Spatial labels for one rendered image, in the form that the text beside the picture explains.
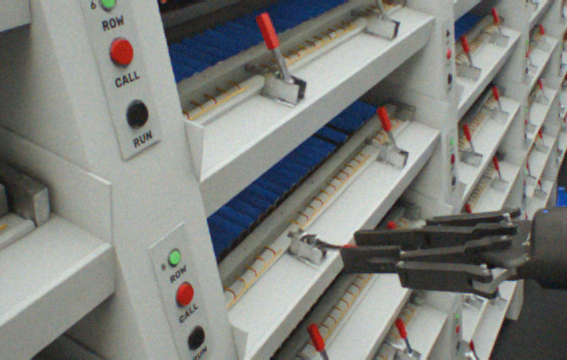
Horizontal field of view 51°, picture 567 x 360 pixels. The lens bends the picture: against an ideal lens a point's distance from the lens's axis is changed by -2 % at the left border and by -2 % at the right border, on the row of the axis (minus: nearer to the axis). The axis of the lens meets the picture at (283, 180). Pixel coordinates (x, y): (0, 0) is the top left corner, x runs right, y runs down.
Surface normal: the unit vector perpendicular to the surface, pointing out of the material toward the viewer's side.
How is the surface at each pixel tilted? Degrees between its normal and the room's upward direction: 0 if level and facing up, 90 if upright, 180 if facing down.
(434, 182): 90
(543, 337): 0
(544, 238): 46
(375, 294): 19
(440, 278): 91
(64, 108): 90
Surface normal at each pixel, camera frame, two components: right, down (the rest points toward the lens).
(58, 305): 0.85, 0.38
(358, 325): 0.14, -0.82
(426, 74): -0.51, 0.43
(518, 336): -0.15, -0.90
